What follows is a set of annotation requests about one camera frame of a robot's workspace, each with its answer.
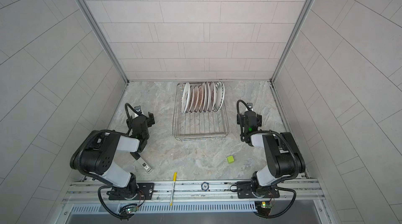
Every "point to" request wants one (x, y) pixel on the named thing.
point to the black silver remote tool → (137, 157)
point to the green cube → (230, 159)
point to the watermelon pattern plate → (186, 96)
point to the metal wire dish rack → (193, 126)
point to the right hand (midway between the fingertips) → (248, 112)
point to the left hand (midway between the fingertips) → (145, 110)
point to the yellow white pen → (175, 179)
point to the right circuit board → (263, 208)
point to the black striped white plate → (219, 96)
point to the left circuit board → (129, 210)
